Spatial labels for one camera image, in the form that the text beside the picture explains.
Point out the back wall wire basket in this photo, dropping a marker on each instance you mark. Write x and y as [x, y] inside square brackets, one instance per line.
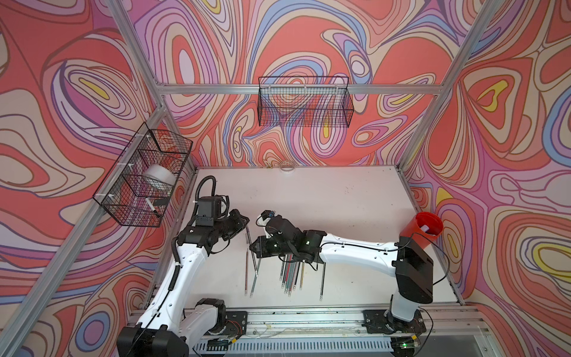
[305, 101]

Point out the red plastic cup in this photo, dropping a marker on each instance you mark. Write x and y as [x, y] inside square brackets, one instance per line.
[424, 229]

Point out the white marker in basket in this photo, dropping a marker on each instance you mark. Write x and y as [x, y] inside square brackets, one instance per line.
[152, 207]

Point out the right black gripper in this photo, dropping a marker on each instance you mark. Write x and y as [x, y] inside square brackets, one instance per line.
[261, 252]

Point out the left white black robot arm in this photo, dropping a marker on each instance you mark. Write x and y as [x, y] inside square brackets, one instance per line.
[164, 329]

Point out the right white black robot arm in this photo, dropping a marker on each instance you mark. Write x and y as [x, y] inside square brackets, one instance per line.
[403, 260]

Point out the green pencil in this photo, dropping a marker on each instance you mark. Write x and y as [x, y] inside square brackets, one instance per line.
[256, 275]

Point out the black pencil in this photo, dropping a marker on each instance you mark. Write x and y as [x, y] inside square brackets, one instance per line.
[323, 277]

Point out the white tape roll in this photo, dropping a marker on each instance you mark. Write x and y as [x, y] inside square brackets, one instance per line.
[159, 175]

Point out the bundle of coloured pencils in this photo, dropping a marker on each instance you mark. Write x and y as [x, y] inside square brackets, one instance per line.
[289, 273]

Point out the wall wire basket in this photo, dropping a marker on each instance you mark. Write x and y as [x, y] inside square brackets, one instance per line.
[123, 192]
[305, 101]

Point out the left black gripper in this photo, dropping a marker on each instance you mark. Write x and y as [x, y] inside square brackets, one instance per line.
[239, 222]

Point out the left wall wire basket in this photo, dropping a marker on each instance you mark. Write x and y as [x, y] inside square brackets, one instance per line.
[123, 192]

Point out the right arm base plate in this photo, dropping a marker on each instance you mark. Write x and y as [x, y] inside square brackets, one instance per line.
[380, 321]

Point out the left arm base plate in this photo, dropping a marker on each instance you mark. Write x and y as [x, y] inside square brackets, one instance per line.
[233, 325]

